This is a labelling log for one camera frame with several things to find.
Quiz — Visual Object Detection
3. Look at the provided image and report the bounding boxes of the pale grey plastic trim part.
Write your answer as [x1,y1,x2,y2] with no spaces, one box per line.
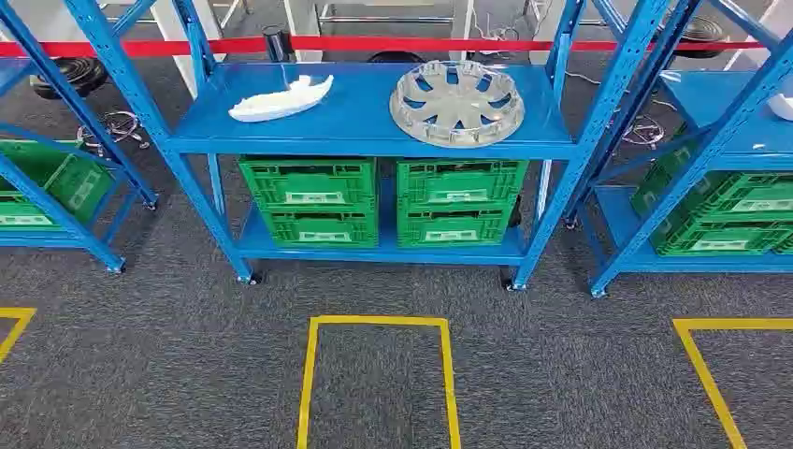
[228,75,335,123]

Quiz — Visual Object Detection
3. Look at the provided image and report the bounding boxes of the green plastic crate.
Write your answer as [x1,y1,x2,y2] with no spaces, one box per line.
[396,209,518,248]
[0,139,117,232]
[238,155,379,213]
[649,213,793,257]
[260,208,381,249]
[630,126,793,232]
[396,159,529,216]

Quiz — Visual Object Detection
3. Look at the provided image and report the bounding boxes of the blue steel shelf rack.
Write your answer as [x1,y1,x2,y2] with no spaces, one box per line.
[62,0,673,293]
[563,0,793,299]
[0,0,159,275]

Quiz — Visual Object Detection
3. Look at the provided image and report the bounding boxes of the silver wheel hubcap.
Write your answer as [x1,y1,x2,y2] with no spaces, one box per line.
[389,60,526,149]

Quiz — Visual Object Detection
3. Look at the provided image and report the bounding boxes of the black round stanchion base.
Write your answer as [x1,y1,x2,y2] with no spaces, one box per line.
[671,15,729,60]
[367,51,426,65]
[29,57,109,100]

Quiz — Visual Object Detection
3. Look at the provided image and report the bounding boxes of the red barrier belt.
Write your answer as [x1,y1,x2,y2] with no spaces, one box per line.
[289,36,766,53]
[0,37,268,59]

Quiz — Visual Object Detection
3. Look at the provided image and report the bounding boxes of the white rounded plastic part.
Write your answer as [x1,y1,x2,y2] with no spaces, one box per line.
[767,93,793,123]

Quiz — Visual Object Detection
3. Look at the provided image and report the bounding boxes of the black stanchion post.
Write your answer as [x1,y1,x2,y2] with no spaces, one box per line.
[262,25,294,64]

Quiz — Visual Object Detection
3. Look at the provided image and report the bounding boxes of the chrome wire stool base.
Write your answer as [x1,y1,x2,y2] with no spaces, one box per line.
[622,113,668,148]
[77,110,151,157]

